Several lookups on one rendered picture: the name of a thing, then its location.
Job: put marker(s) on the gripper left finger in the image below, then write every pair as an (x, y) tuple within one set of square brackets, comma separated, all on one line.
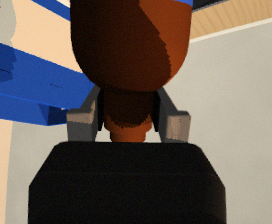
[(83, 123)]

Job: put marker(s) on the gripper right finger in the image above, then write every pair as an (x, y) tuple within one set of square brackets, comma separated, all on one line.
[(172, 125)]

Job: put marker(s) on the dark brown bottle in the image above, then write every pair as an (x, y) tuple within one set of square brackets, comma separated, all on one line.
[(129, 49)]

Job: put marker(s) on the dark blue crate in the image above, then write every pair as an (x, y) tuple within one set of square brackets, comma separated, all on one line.
[(37, 63)]

